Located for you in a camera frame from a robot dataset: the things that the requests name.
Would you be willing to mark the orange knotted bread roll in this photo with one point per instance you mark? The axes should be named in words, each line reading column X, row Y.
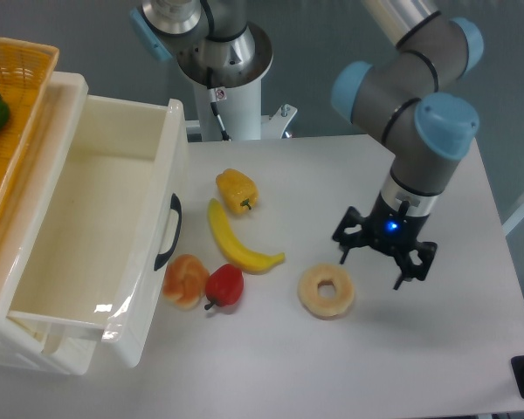
column 184, row 282

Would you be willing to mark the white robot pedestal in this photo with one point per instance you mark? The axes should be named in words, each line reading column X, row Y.
column 226, row 76

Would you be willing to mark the beige donut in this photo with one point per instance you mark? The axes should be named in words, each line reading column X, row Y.
column 326, row 274

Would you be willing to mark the yellow bell pepper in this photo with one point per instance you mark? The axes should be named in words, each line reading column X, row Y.
column 240, row 193

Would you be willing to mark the red bell pepper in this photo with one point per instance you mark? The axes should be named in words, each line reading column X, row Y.
column 224, row 287

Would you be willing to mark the orange woven basket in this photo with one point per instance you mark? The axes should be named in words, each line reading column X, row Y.
column 25, row 71

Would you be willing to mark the white drawer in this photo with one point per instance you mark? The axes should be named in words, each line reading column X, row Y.
column 95, row 272

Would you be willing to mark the yellow banana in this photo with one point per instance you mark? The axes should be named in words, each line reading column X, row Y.
column 232, row 249

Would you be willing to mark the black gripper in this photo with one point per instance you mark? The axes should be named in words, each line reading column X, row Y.
column 392, row 234

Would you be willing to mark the white drawer cabinet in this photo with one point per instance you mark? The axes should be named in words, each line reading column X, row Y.
column 22, row 218

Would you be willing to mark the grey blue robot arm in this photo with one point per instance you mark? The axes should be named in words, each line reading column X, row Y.
column 403, row 106

